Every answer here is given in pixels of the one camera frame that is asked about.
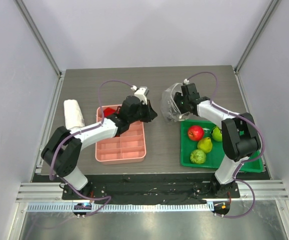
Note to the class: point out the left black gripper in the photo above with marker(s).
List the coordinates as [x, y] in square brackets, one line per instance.
[150, 114]

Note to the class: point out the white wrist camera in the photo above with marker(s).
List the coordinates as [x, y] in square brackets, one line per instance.
[186, 81]
[141, 93]

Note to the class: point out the clear polka dot zip bag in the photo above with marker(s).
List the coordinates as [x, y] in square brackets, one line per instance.
[168, 108]

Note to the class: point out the yellow-green fake pear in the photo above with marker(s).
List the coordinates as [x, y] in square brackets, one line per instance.
[205, 145]

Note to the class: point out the left aluminium frame post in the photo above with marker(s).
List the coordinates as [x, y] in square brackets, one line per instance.
[37, 35]

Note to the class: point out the green plastic tray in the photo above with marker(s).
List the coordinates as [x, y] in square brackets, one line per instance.
[214, 158]

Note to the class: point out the white slotted cable duct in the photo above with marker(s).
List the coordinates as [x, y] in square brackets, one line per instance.
[43, 207]

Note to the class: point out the white crumpled cloth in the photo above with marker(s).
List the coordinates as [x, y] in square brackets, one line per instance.
[73, 115]

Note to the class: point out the yellow-green fake fruit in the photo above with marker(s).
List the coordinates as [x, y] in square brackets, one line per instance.
[216, 134]

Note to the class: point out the red fake apple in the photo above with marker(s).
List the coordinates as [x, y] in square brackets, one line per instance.
[195, 133]

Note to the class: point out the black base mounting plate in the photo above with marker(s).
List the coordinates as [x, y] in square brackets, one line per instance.
[155, 189]

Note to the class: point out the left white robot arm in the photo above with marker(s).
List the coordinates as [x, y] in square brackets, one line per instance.
[63, 149]

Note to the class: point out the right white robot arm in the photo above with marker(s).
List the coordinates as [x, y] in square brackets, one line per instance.
[240, 137]

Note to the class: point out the pink divided organizer tray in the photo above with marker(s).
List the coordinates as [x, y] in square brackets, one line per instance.
[130, 147]

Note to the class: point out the red fabric item top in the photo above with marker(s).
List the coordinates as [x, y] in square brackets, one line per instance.
[110, 110]

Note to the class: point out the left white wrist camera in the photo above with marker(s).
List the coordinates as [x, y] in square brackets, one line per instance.
[141, 93]

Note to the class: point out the green fake apple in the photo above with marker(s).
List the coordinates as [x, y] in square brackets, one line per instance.
[197, 156]

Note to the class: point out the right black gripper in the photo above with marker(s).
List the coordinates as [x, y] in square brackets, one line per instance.
[178, 103]

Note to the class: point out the right aluminium frame post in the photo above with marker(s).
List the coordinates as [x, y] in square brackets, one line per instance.
[269, 12]

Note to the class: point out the aluminium frame post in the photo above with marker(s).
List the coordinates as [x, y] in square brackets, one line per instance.
[269, 12]
[37, 35]

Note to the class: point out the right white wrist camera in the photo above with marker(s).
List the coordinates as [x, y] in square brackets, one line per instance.
[186, 81]

